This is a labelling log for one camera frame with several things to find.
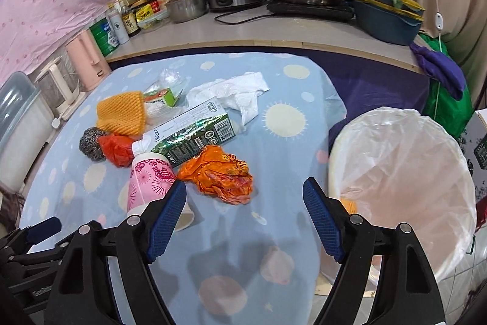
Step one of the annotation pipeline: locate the dark soy sauce bottle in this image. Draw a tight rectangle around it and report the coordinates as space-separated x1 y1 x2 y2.
121 1 141 38

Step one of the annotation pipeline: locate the clear plastic bag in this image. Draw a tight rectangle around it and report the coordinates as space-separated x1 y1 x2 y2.
145 68 182 120

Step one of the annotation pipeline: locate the pink thermos jug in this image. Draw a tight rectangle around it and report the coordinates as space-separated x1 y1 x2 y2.
64 30 112 92

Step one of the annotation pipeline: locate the black induction cooker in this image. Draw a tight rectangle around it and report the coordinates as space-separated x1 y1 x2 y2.
266 0 355 23

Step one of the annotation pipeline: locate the orange plastic wrapper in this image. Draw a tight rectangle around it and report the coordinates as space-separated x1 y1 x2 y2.
177 145 255 206

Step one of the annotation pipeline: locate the blue basin with yellow trays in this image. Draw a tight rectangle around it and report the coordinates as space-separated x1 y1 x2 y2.
349 0 426 46

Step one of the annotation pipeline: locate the black power cable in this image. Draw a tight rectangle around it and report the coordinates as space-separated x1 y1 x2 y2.
214 10 275 24

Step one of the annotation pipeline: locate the clear food container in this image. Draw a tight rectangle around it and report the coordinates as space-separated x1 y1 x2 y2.
136 10 170 33

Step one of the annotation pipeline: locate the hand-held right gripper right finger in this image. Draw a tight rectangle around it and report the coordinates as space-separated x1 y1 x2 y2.
302 176 446 325

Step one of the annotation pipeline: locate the clear plastic storage box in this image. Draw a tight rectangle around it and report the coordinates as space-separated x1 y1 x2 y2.
0 71 53 193

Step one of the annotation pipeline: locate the small steel pot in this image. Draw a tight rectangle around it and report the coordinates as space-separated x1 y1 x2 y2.
165 0 208 24

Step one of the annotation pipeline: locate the white bin with plastic liner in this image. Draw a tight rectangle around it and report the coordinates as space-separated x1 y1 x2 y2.
328 108 478 283

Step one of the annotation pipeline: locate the light green carton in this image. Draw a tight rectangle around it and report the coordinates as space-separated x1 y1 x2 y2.
142 88 184 108

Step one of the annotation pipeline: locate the purple cloth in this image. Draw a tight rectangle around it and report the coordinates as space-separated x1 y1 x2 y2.
410 42 467 101

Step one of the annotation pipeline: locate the blue sun-print blanket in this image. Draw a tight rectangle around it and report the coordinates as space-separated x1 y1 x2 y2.
18 53 349 325

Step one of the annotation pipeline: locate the red plastic bag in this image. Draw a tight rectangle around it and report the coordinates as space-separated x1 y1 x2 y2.
98 134 137 169

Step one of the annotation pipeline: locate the white paper towel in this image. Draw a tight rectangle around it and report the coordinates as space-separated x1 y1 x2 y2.
186 71 271 128

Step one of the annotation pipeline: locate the orange foam fruit net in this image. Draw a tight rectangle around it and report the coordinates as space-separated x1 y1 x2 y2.
96 90 148 137

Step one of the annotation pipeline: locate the cream glass electric kettle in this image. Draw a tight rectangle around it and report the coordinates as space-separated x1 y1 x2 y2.
36 56 89 120

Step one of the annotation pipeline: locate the steel wool scrubber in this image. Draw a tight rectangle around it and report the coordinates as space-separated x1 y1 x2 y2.
78 126 108 161

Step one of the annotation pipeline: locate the pink flower-print paper cup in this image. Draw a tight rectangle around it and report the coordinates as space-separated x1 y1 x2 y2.
126 152 195 233

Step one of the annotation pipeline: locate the green tin can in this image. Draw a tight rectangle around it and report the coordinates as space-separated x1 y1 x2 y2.
89 15 121 58

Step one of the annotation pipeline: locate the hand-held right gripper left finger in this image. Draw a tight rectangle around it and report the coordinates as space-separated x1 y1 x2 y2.
45 179 188 325

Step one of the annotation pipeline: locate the white plastic bottle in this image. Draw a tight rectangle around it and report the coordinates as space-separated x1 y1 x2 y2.
107 10 130 45

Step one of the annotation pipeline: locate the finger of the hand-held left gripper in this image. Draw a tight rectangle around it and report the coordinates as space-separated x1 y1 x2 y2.
0 217 62 257

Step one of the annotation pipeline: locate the long dark green carton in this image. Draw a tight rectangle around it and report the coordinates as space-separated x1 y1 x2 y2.
142 99 237 166

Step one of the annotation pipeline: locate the green plastic bag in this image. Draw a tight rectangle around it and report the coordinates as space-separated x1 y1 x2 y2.
419 34 475 139

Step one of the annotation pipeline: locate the white cardboard box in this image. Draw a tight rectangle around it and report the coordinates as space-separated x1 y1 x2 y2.
458 111 487 182

